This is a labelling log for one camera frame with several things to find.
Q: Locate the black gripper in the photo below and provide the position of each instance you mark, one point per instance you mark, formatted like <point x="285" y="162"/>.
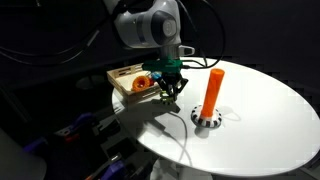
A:
<point x="170" y="79"/>

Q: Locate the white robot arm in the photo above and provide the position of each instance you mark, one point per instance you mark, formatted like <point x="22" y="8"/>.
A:
<point x="150" y="25"/>

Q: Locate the wooden slatted tray box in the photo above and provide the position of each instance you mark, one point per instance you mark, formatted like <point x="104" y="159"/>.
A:
<point x="121" y="80"/>

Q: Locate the white rounded object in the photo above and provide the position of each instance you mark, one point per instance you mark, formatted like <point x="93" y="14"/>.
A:
<point x="16" y="163"/>

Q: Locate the orange stacking peg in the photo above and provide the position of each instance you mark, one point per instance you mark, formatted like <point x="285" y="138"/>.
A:
<point x="212" y="93"/>

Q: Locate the blue clamp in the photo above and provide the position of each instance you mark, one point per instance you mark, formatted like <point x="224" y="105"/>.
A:
<point x="83" y="120"/>

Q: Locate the purple tool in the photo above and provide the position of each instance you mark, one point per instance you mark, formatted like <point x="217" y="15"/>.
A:
<point x="35" y="145"/>

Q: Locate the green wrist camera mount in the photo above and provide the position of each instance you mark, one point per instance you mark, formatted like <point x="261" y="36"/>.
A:
<point x="163" y="66"/>

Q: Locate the white table pedestal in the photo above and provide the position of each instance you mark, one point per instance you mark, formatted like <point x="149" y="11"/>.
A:
<point x="173" y="171"/>

